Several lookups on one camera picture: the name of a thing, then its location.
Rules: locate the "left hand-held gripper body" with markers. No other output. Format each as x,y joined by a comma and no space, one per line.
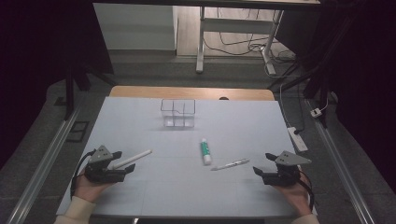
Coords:
101,174

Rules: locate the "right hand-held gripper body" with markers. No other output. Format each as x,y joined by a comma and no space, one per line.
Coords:
285,175

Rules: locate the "clear plastic organizer box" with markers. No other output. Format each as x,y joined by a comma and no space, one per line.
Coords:
178,116

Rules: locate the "person's left hand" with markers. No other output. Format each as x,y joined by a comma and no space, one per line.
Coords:
88,189

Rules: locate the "person's right hand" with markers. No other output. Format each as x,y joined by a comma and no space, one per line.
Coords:
297,197

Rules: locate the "white power strip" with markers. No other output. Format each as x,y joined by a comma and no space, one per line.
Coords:
298,140

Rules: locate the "white table mat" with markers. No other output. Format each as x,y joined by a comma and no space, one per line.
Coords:
174,193

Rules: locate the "small white adapter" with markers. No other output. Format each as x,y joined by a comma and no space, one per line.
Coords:
316,112

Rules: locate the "black stand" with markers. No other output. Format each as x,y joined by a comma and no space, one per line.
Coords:
69,93
317,84

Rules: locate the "wooden table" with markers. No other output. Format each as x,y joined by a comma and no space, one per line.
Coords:
186,92

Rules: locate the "black floor frame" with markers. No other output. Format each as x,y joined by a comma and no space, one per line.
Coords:
77,131

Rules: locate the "aluminium rail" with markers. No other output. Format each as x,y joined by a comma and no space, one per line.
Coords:
40,168
342,168

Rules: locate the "white desk frame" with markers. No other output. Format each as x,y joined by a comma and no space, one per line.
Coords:
236,25

